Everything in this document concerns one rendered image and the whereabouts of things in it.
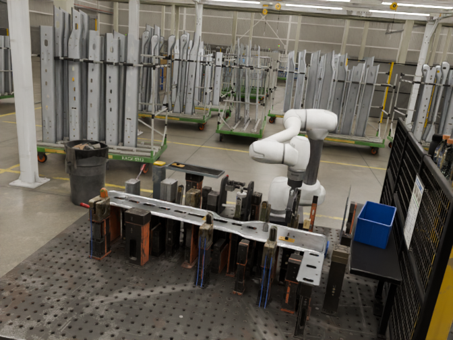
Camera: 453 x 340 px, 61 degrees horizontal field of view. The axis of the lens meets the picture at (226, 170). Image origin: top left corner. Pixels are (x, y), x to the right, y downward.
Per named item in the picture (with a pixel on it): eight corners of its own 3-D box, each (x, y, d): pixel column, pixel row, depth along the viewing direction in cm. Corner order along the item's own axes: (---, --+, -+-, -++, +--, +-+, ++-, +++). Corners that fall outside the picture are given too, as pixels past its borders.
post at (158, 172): (149, 225, 270) (152, 165, 257) (155, 221, 277) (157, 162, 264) (159, 227, 268) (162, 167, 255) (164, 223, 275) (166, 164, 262)
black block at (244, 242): (228, 295, 201) (234, 245, 193) (234, 284, 211) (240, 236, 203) (243, 299, 199) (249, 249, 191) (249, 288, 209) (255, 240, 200)
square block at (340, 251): (320, 313, 193) (332, 249, 183) (321, 304, 201) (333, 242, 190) (336, 318, 191) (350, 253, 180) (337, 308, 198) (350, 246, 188)
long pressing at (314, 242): (89, 202, 229) (89, 200, 228) (111, 190, 249) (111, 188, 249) (324, 256, 190) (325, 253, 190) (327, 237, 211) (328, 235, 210)
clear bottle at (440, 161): (433, 182, 174) (444, 139, 168) (431, 178, 179) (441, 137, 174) (449, 185, 172) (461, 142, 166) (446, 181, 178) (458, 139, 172)
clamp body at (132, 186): (121, 233, 256) (121, 181, 246) (130, 226, 267) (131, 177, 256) (133, 235, 254) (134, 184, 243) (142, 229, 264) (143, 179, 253)
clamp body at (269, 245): (251, 306, 194) (258, 245, 184) (256, 293, 205) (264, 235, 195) (268, 312, 192) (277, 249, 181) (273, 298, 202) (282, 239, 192)
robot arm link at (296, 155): (306, 164, 195) (280, 162, 196) (311, 135, 190) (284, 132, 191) (309, 171, 185) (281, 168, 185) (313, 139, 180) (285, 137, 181)
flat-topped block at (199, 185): (182, 233, 263) (185, 171, 250) (187, 228, 270) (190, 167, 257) (195, 236, 260) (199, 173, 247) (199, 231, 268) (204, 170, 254)
